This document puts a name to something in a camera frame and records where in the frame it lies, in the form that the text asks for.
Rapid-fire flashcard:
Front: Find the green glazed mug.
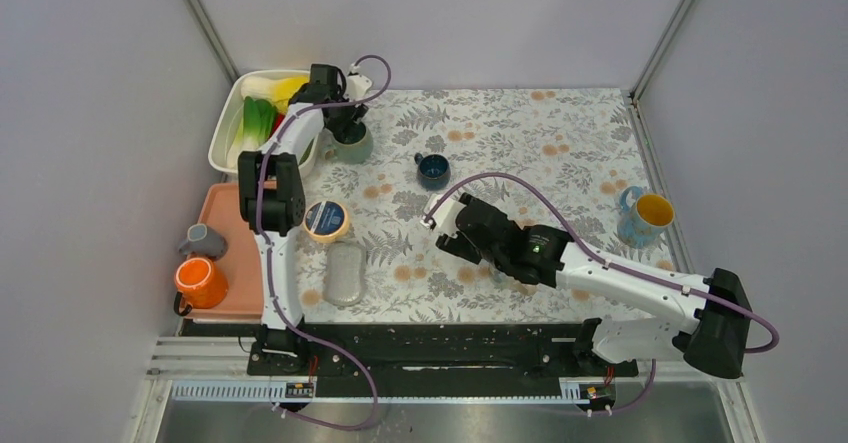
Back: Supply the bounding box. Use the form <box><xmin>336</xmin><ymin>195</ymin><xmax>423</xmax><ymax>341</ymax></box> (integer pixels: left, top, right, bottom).
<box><xmin>321</xmin><ymin>123</ymin><xmax>374</xmax><ymax>164</ymax></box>

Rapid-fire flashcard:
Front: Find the dark blue ribbed cup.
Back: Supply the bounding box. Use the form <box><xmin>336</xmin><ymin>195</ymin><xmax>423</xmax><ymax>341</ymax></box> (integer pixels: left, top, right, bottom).
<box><xmin>414</xmin><ymin>153</ymin><xmax>451</xmax><ymax>191</ymax></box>

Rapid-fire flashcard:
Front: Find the blue butterfly mug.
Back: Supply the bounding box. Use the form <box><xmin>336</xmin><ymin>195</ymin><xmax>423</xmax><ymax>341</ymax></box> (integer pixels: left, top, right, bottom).
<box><xmin>617</xmin><ymin>186</ymin><xmax>676</xmax><ymax>249</ymax></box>

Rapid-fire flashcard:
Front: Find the small grey cup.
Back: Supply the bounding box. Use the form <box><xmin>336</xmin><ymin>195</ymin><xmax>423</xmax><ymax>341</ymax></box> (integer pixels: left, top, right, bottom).
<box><xmin>177</xmin><ymin>223</ymin><xmax>228</xmax><ymax>260</ymax></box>

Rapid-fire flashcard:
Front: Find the beige seahorse mug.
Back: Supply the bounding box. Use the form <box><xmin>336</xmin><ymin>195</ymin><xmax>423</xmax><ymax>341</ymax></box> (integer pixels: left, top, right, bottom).
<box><xmin>489</xmin><ymin>264</ymin><xmax>538</xmax><ymax>297</ymax></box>

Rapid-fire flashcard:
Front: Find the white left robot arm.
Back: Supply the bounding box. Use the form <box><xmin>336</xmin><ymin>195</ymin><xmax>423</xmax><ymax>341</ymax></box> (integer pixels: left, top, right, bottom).
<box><xmin>237</xmin><ymin>62</ymin><xmax>374</xmax><ymax>374</ymax></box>

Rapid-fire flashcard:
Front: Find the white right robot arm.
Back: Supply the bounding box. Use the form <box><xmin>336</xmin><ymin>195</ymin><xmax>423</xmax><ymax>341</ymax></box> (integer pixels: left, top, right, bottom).
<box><xmin>422</xmin><ymin>193</ymin><xmax>751</xmax><ymax>379</ymax></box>

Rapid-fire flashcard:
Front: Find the orange mug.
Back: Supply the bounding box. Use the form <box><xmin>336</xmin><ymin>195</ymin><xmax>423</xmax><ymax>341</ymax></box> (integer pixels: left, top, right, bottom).
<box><xmin>173</xmin><ymin>256</ymin><xmax>229</xmax><ymax>317</ymax></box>

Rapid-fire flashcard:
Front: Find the toy green cucumber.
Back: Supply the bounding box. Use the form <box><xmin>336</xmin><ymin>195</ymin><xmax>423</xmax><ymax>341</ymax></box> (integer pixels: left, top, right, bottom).
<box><xmin>299</xmin><ymin>136</ymin><xmax>320</xmax><ymax>170</ymax></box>

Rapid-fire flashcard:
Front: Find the toy red pepper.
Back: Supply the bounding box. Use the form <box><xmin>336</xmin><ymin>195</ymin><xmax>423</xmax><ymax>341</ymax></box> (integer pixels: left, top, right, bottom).
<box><xmin>269</xmin><ymin>114</ymin><xmax>286</xmax><ymax>137</ymax></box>

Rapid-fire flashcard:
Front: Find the toy napa cabbage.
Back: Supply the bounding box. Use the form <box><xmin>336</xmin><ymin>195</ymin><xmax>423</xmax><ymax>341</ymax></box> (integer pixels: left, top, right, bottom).
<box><xmin>240</xmin><ymin>75</ymin><xmax>309</xmax><ymax>114</ymax></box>

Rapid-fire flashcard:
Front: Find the toy bok choy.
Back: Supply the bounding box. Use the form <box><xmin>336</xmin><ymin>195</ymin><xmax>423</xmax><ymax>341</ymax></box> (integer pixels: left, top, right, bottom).
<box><xmin>226</xmin><ymin>96</ymin><xmax>278</xmax><ymax>169</ymax></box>

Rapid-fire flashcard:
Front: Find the floral table mat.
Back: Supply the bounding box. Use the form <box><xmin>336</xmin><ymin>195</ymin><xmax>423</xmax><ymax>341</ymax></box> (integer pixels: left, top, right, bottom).
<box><xmin>297</xmin><ymin>89</ymin><xmax>674</xmax><ymax>323</ymax></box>

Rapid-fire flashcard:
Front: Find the white vegetable tub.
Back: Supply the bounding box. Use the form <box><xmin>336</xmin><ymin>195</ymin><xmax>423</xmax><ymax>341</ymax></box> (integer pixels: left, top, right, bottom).
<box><xmin>207</xmin><ymin>69</ymin><xmax>309</xmax><ymax>177</ymax></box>

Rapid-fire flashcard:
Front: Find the pink plastic tray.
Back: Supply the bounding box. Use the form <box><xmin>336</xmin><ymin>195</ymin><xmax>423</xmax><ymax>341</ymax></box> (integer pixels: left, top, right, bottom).
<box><xmin>187</xmin><ymin>183</ymin><xmax>264</xmax><ymax>323</ymax></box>

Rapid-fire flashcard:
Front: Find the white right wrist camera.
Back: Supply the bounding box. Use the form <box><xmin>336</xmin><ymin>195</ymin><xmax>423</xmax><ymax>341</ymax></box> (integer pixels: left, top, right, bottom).
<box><xmin>421</xmin><ymin>193</ymin><xmax>466</xmax><ymax>238</ymax></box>

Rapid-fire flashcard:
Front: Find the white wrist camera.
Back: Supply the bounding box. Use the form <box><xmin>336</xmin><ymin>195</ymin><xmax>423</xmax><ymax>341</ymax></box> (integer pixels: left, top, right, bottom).
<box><xmin>345</xmin><ymin>73</ymin><xmax>373</xmax><ymax>101</ymax></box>
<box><xmin>421</xmin><ymin>193</ymin><xmax>466</xmax><ymax>238</ymax></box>

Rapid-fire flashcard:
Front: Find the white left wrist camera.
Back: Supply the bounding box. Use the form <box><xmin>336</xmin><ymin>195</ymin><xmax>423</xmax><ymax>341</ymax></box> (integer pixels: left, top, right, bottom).
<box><xmin>345</xmin><ymin>73</ymin><xmax>373</xmax><ymax>101</ymax></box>

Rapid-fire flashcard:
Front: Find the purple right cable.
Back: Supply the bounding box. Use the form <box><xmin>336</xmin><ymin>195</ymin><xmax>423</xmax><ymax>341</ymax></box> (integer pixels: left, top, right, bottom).
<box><xmin>423</xmin><ymin>172</ymin><xmax>780</xmax><ymax>417</ymax></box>

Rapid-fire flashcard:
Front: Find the purple cable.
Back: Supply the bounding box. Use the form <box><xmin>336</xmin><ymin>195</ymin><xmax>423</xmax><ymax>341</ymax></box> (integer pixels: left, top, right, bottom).
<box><xmin>254</xmin><ymin>54</ymin><xmax>393</xmax><ymax>432</ymax></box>
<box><xmin>423</xmin><ymin>172</ymin><xmax>780</xmax><ymax>417</ymax></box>

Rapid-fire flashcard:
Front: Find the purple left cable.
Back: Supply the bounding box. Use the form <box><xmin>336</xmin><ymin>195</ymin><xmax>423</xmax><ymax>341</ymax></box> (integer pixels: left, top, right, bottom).
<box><xmin>254</xmin><ymin>54</ymin><xmax>393</xmax><ymax>432</ymax></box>

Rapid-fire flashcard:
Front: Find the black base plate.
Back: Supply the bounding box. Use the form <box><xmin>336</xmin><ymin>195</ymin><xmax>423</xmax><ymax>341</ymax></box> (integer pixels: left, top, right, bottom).
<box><xmin>247</xmin><ymin>323</ymin><xmax>639</xmax><ymax>398</ymax></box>

